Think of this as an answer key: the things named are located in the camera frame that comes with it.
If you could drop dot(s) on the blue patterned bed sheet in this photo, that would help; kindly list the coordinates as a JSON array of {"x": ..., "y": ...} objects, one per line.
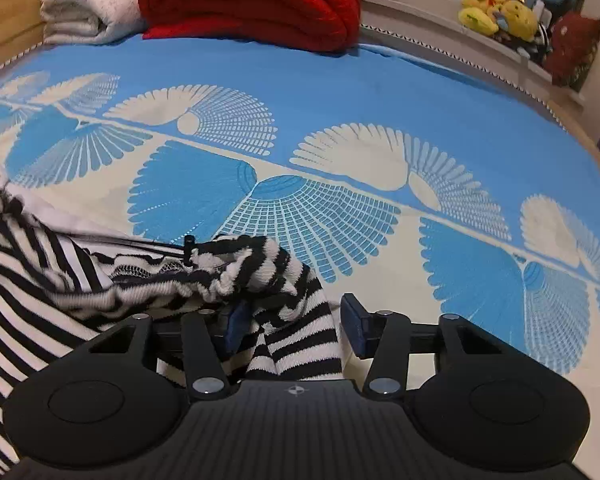
[{"x": 330, "y": 110}]

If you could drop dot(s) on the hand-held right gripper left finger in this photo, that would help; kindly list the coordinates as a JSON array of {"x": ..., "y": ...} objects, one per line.
[{"x": 236, "y": 330}]

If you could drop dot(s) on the red folded blanket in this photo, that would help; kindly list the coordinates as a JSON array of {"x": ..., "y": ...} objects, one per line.
[{"x": 250, "y": 0}]

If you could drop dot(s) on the dark red cushion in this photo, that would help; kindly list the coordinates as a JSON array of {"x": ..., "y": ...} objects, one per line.
[{"x": 572, "y": 50}]

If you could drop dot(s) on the yellow round plush toy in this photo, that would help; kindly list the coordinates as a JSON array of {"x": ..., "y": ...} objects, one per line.
[{"x": 517, "y": 20}]

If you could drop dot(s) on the yellow duck plush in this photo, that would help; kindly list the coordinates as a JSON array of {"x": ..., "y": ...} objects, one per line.
[{"x": 480, "y": 10}]

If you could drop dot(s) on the white folded quilt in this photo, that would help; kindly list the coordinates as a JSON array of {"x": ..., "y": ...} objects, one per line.
[{"x": 90, "y": 5}]

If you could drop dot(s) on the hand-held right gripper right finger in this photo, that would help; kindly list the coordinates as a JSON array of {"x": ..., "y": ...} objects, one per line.
[{"x": 357, "y": 331}]

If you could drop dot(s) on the striped and white top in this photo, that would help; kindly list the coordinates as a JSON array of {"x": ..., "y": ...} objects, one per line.
[{"x": 30, "y": 260}]

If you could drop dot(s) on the striped plush toy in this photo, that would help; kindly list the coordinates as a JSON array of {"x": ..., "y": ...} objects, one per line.
[{"x": 535, "y": 45}]

